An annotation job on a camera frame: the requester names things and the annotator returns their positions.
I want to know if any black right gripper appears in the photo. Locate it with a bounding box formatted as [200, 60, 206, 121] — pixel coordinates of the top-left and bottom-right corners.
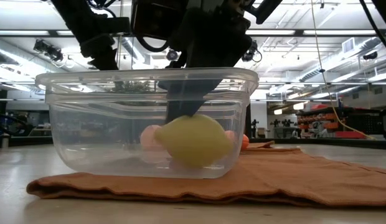
[158, 0, 253, 123]

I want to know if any yellow toy lemon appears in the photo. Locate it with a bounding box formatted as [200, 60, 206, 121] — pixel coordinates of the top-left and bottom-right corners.
[154, 113, 235, 169]

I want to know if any pink toy peach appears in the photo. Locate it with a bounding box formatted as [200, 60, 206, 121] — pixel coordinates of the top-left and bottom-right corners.
[139, 124, 165, 152]

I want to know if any clear plastic tupperware container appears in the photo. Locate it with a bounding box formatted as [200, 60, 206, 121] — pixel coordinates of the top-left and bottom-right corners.
[35, 67, 260, 180]

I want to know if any green artificial plant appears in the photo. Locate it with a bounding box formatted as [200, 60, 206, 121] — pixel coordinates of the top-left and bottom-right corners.
[111, 80, 154, 95]

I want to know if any black background pillar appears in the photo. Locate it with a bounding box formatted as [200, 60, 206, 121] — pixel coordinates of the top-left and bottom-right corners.
[245, 104, 253, 139]

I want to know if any long ceiling light strip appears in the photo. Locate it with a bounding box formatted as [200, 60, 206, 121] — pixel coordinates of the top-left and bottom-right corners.
[0, 30, 50, 36]
[303, 29, 378, 35]
[245, 29, 296, 35]

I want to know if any orange cloth mat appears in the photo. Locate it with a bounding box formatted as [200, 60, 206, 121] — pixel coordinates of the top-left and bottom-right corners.
[26, 140, 386, 208]

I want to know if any black shelf with orange bins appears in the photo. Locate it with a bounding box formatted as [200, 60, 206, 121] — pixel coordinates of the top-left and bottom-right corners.
[296, 104, 386, 140]

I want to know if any red storage bin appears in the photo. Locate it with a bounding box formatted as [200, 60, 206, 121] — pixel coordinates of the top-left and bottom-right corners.
[335, 130, 367, 139]

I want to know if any dark background equipment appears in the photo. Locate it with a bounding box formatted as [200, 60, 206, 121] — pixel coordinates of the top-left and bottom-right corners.
[0, 90, 35, 147]

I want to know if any white ceiling air vent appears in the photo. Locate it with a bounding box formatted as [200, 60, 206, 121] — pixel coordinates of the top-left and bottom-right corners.
[341, 37, 356, 54]

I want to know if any black looped right gripper cable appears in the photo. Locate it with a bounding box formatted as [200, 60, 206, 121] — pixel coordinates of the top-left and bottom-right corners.
[135, 30, 169, 53]

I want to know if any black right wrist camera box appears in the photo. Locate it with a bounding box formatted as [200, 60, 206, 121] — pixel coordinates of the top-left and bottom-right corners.
[130, 0, 169, 41]

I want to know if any silver ceiling air duct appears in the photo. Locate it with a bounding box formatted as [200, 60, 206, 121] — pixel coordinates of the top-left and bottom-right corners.
[298, 37, 386, 82]

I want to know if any yellow hanging cord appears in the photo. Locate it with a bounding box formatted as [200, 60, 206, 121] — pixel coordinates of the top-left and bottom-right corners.
[310, 0, 376, 140]

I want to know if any black cable along right arm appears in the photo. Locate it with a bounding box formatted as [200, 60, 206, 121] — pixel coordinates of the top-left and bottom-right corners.
[358, 0, 386, 58]

